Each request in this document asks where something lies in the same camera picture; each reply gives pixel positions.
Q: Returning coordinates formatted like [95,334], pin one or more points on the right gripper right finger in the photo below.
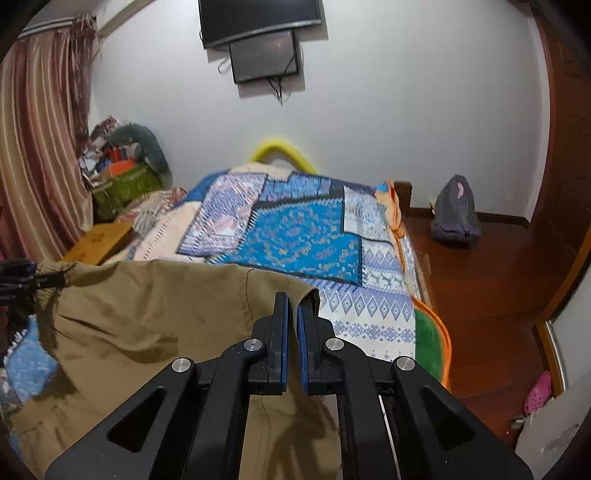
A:
[362,386]

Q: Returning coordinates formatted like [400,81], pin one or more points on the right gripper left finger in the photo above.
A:
[256,366]

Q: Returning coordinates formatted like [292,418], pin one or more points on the khaki olive pants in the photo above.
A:
[112,328]

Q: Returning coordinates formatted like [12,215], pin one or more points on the wooden lap tray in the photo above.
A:
[100,243]

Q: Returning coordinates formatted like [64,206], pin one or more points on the orange green blanket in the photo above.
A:
[433,341]

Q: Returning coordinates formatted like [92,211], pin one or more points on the patchwork patterned bedsheet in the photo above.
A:
[346,240]

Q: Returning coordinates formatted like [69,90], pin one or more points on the green patterned bag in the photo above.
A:
[110,199]

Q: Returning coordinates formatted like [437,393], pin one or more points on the grey-green plush toy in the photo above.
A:
[147,146]

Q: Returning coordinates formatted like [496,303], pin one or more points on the grey backpack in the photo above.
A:
[454,216]

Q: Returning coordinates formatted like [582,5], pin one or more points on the striped pink curtain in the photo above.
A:
[45,93]

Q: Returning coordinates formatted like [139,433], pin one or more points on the yellow pillow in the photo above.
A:
[277,144]

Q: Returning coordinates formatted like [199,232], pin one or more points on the pink slipper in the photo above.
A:
[539,394]

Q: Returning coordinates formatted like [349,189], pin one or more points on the brown wooden door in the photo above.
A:
[561,218]

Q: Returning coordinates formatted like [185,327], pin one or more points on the wall mounted black monitor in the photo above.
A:
[264,57]

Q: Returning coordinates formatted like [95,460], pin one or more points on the black wall television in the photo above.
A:
[224,21]

